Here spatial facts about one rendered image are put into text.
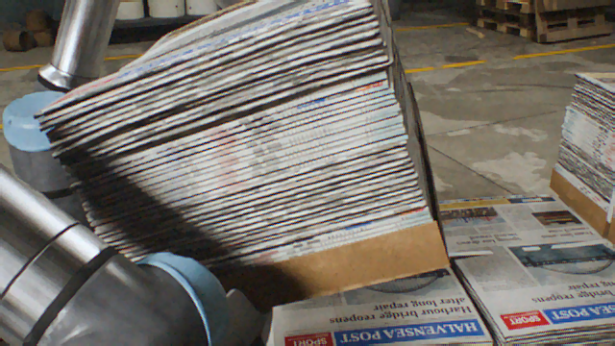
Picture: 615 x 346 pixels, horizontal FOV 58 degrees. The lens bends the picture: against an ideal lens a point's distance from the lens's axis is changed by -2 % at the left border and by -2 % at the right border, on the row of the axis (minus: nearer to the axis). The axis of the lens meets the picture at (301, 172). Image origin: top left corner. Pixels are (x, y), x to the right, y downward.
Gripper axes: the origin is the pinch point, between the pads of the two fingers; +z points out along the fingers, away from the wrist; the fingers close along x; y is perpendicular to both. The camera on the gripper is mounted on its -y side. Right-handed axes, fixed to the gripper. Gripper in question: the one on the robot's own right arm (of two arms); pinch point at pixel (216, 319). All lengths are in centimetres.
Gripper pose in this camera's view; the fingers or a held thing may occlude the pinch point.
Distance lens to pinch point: 55.1
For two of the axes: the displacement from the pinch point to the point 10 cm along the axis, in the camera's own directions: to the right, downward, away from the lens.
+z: 1.4, -4.2, 9.0
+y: -3.5, -8.7, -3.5
